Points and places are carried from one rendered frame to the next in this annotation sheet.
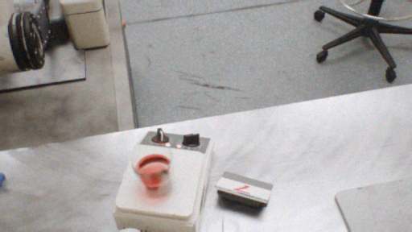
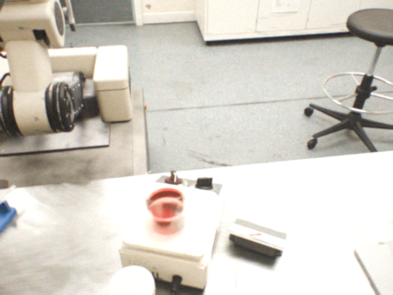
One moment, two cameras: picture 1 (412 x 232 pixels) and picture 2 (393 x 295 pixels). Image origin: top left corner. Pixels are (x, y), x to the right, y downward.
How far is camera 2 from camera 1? 19 cm
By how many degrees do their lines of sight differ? 9
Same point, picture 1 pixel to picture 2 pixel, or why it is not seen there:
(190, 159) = (203, 198)
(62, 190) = (71, 227)
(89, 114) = (109, 175)
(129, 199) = (137, 234)
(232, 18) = (234, 111)
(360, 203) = (383, 259)
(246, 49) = (247, 135)
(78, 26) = (106, 102)
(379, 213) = not seen: outside the picture
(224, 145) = (236, 194)
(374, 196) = not seen: outside the picture
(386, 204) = not seen: outside the picture
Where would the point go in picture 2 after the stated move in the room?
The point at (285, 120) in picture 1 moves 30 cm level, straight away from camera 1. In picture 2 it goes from (296, 174) to (307, 97)
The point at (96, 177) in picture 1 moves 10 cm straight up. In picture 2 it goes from (106, 217) to (96, 177)
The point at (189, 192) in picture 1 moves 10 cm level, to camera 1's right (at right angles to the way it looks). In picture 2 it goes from (202, 230) to (273, 233)
